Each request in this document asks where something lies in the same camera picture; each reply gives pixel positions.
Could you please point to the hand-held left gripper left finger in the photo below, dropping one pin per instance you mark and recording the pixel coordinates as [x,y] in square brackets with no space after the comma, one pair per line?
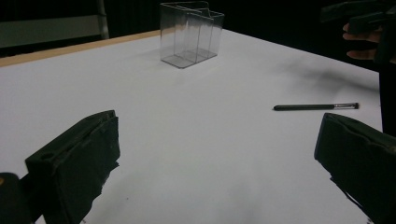
[77,161]

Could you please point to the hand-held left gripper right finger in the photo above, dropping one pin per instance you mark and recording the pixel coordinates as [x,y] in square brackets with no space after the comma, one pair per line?
[361,155]

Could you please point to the black makeup brush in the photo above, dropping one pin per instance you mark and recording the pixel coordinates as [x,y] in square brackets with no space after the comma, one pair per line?
[314,107]

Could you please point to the clear acrylic organizer box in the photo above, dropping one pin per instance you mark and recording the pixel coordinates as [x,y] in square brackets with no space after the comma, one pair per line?
[190,34]

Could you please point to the grey metal stand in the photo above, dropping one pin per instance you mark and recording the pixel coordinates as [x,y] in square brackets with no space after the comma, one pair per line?
[102,18]

